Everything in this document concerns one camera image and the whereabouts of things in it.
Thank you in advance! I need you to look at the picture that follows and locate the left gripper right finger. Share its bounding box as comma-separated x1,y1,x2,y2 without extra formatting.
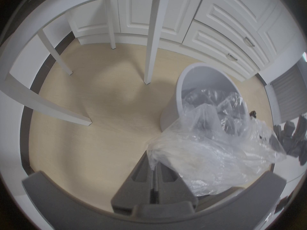
155,164,199,211

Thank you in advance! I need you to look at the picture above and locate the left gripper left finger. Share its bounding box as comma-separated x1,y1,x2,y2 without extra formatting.
111,150,155,215

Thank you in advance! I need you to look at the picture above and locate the clear plastic bag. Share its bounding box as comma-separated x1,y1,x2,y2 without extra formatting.
146,88,287,197

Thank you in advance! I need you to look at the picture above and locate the white trash bin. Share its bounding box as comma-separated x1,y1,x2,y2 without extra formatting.
160,62,250,138

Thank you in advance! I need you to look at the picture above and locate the grey curtain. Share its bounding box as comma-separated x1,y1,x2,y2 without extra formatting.
269,65,307,122

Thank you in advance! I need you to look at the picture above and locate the white wardrobe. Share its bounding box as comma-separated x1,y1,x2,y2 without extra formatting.
67,0,301,82

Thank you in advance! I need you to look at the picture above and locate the grey padded white chair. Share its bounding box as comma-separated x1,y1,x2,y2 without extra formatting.
0,0,166,127

